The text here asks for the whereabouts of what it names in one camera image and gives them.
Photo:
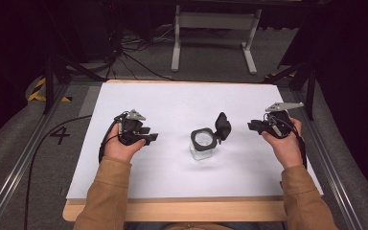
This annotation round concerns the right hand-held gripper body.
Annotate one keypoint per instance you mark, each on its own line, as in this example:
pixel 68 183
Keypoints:
pixel 279 123

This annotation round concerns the yellow black hazard tape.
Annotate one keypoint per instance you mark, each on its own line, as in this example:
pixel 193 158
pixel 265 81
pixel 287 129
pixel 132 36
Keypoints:
pixel 36 92

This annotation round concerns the wooden table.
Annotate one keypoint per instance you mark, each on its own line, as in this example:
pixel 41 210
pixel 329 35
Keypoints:
pixel 185 211

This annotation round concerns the white table mat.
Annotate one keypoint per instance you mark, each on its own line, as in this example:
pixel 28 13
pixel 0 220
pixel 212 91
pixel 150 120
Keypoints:
pixel 179 172

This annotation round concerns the black tripod stand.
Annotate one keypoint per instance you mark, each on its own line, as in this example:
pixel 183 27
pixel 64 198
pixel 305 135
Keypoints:
pixel 48 83
pixel 310 86

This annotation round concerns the white metal stand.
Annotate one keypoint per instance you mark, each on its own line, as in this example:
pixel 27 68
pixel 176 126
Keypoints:
pixel 215 20

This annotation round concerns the person's right hand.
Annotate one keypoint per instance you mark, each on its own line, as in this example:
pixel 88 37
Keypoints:
pixel 286 148

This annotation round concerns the person's left hand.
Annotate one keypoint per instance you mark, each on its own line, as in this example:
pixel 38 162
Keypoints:
pixel 121 150

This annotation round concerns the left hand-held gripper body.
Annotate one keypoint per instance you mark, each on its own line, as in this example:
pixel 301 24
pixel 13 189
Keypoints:
pixel 130 127

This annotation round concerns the clear jar with black flip lid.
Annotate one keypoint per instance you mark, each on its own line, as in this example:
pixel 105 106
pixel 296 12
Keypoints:
pixel 204 142

